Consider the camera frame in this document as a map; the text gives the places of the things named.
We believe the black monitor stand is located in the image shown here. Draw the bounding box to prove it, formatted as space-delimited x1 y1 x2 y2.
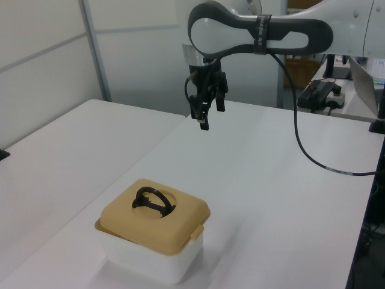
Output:
321 54 353 81

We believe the white plastic tool case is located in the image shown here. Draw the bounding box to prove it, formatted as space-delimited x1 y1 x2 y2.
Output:
95 221 204 285

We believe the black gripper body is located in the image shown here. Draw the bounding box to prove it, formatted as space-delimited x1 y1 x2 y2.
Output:
188 61 229 94

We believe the black cable strap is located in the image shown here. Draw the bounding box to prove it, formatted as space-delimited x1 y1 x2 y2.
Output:
253 13 273 55

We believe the black mounting post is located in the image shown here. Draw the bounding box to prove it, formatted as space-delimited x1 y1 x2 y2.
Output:
369 89 385 135

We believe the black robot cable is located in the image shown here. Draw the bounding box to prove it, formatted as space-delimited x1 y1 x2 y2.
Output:
183 45 378 175

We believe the black lid handle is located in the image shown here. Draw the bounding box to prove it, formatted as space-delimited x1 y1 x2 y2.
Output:
131 187 177 220

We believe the tan tool case lid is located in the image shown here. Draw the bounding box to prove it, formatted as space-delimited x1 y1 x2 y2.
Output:
95 178 211 256

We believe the grey emergency stop button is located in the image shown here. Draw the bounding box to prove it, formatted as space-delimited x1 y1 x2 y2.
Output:
326 90 347 109

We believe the brown cardboard box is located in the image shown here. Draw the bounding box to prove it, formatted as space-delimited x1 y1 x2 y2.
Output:
284 57 321 90

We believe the grey laptop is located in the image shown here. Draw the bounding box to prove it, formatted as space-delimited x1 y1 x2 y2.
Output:
348 55 385 117

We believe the black power device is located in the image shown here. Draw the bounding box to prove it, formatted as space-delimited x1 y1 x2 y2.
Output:
297 80 343 114

